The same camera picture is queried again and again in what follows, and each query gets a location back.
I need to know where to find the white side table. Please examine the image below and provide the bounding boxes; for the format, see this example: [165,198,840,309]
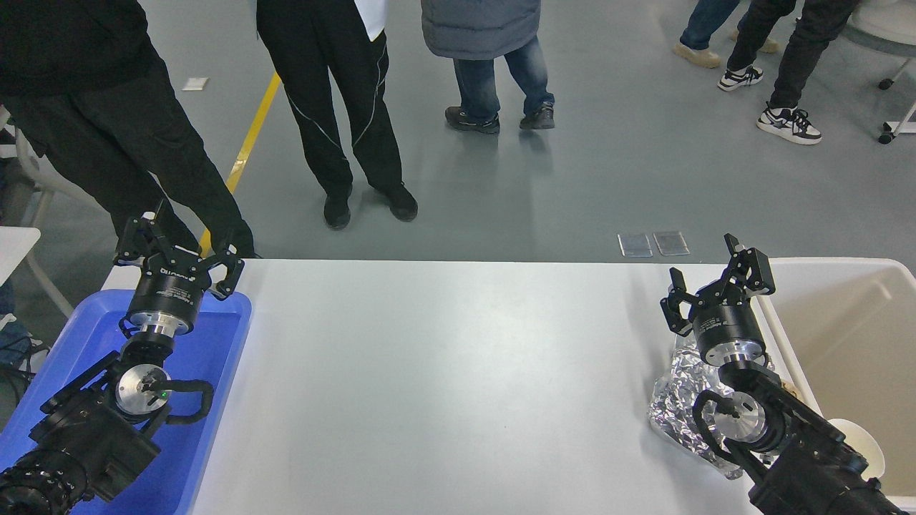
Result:
[0,227,75,318]

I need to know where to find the crumpled silver foil tray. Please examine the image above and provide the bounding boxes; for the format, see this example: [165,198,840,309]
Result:
[649,336,746,480]

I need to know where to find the large pale plastic bin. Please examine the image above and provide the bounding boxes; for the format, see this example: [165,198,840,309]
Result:
[748,257,916,512]

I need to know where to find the grey-framed chair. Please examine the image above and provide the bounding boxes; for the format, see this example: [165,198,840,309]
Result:
[0,107,79,230]

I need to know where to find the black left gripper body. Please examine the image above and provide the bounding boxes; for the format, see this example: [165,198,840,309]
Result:
[127,249,214,328]

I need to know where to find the person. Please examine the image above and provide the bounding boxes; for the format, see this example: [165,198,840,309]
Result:
[421,0,556,135]
[673,0,781,69]
[718,0,863,146]
[0,0,256,260]
[0,157,36,366]
[255,0,419,231]

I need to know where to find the white paper cup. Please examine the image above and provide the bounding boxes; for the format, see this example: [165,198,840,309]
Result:
[829,418,887,482]

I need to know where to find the blue plastic tray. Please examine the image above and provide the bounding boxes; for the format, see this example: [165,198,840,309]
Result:
[0,288,253,515]

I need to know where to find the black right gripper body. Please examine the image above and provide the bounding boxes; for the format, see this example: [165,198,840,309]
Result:
[690,298,767,359]

